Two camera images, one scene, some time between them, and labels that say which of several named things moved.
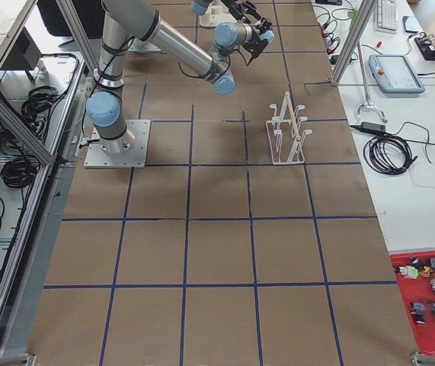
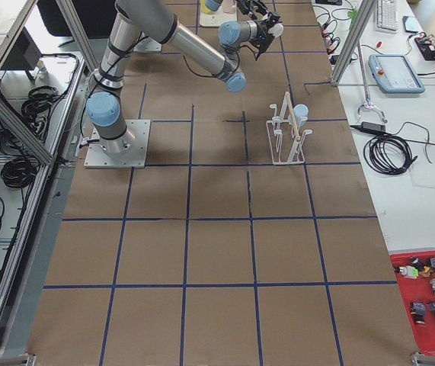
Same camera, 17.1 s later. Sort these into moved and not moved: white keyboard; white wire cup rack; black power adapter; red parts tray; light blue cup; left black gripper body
Moved: left black gripper body; light blue cup
Not moved: white keyboard; black power adapter; red parts tray; white wire cup rack
